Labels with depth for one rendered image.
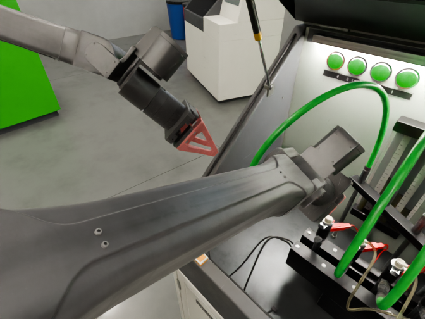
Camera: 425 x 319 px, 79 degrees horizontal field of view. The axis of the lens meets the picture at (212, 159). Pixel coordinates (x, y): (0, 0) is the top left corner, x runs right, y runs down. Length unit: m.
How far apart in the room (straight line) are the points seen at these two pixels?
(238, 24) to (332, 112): 2.55
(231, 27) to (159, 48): 2.86
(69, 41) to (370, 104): 0.73
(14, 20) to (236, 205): 0.49
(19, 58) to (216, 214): 3.41
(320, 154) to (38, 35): 0.49
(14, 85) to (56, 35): 3.06
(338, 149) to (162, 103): 0.29
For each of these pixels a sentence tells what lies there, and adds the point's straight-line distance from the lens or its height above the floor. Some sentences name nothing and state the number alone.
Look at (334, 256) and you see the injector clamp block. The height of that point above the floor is 0.98.
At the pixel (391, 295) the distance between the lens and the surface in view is 0.54.
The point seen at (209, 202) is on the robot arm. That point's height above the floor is 1.49.
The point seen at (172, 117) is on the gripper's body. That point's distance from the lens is 0.46.
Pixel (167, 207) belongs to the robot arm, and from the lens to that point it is 0.16.
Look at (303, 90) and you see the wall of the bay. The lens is 0.92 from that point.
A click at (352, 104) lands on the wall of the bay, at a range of 0.87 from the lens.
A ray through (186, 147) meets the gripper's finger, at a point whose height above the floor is 1.35.
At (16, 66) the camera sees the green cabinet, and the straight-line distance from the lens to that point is 3.54.
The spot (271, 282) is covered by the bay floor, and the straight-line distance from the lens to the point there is 0.90.
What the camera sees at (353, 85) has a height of 1.42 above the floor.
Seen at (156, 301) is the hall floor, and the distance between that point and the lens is 1.78.
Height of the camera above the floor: 1.62
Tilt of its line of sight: 39 degrees down
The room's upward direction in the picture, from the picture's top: straight up
